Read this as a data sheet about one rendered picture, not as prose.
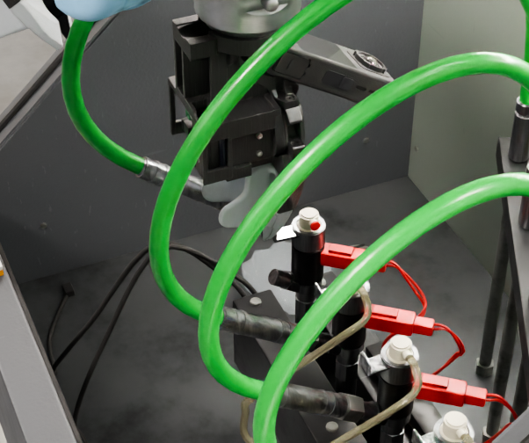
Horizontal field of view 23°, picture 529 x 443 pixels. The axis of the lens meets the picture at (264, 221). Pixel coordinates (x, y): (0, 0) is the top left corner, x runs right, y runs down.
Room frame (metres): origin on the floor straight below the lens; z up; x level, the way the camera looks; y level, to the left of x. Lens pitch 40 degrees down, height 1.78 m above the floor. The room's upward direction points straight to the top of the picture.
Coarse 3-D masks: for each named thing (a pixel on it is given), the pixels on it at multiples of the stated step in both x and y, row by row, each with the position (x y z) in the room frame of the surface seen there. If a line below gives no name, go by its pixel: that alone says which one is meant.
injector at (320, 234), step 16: (304, 240) 0.79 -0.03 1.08; (320, 240) 0.79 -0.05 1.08; (304, 256) 0.79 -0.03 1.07; (320, 256) 0.79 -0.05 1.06; (272, 272) 0.79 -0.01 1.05; (288, 272) 0.80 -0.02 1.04; (304, 272) 0.79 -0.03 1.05; (320, 272) 0.79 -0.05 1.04; (288, 288) 0.79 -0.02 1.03; (304, 288) 0.79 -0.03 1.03; (304, 304) 0.79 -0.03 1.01
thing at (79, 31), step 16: (80, 32) 0.79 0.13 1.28; (528, 32) 0.88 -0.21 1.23; (64, 48) 0.80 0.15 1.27; (80, 48) 0.79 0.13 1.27; (528, 48) 0.88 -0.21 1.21; (64, 64) 0.79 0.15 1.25; (80, 64) 0.79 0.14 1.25; (64, 80) 0.79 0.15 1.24; (64, 96) 0.79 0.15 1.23; (80, 96) 0.79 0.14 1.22; (528, 96) 0.87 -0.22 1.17; (80, 112) 0.79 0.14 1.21; (528, 112) 0.87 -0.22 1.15; (80, 128) 0.79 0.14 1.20; (96, 128) 0.80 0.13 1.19; (96, 144) 0.79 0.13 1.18; (112, 144) 0.80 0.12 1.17; (112, 160) 0.80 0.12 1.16; (128, 160) 0.80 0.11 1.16
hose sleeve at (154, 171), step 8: (144, 160) 0.81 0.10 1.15; (152, 160) 0.81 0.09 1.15; (144, 168) 0.80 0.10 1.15; (152, 168) 0.80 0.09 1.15; (160, 168) 0.81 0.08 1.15; (168, 168) 0.81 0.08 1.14; (136, 176) 0.80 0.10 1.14; (144, 176) 0.80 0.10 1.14; (152, 176) 0.80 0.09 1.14; (160, 176) 0.80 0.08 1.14; (192, 176) 0.82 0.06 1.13; (160, 184) 0.80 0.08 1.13; (192, 184) 0.81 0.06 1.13; (200, 184) 0.81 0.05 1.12; (184, 192) 0.81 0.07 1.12; (192, 192) 0.81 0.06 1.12; (200, 192) 0.81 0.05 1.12; (200, 200) 0.81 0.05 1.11
